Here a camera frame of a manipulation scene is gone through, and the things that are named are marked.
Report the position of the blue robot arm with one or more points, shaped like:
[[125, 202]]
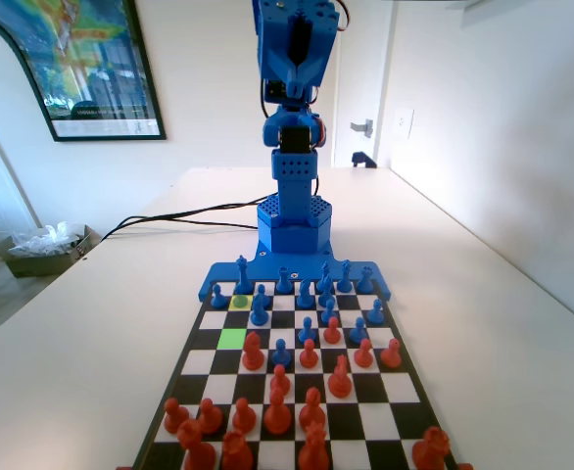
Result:
[[294, 196]]

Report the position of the blue table clamp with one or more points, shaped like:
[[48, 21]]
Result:
[[360, 159]]

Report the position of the chessboard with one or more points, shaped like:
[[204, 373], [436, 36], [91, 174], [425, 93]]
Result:
[[380, 391]]

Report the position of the clear plastic wrap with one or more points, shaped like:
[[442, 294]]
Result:
[[47, 240]]

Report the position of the white light switch plate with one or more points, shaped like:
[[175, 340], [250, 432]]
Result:
[[404, 123]]

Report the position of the white door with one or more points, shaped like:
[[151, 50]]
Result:
[[363, 73]]

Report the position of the cardboard box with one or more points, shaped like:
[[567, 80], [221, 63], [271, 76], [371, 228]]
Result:
[[37, 265]]

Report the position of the blue chess rook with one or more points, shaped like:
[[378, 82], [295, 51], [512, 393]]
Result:
[[364, 281]]

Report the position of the red chess king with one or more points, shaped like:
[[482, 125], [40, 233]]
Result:
[[314, 450]]

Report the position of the blue chess king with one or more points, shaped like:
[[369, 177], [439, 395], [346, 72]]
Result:
[[242, 276]]

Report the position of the framed map poster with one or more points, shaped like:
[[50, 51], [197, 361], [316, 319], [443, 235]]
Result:
[[86, 59]]

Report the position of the blue board base plate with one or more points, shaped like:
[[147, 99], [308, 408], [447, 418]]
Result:
[[223, 271]]

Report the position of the blue chess pawn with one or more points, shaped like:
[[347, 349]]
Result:
[[329, 314], [217, 297], [240, 300], [375, 314], [325, 294], [261, 291], [358, 332], [280, 354], [307, 332]]

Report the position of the red chess pawn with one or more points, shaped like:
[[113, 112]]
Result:
[[308, 355], [209, 418], [280, 382], [175, 417], [243, 418], [364, 355], [332, 332]]

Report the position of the red chess queen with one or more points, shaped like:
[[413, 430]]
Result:
[[237, 453]]

